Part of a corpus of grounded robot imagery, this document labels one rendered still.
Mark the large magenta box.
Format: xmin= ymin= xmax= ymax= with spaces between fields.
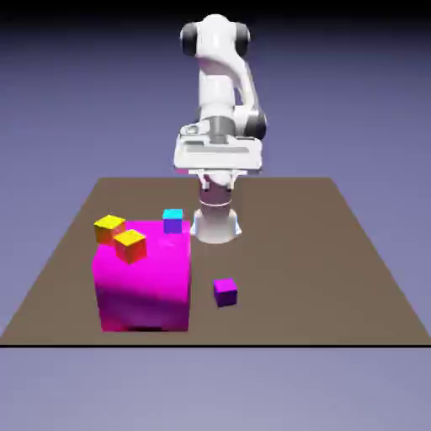
xmin=91 ymin=219 xmax=192 ymax=333

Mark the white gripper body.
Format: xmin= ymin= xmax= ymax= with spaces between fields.
xmin=173 ymin=133 xmax=264 ymax=177

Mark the small cyan cube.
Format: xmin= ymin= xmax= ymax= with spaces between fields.
xmin=162 ymin=208 xmax=184 ymax=235

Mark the small purple cube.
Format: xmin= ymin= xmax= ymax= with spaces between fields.
xmin=212 ymin=277 xmax=238 ymax=308

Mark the small yellow cube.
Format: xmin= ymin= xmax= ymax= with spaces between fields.
xmin=113 ymin=229 xmax=148 ymax=265
xmin=93 ymin=214 xmax=127 ymax=247

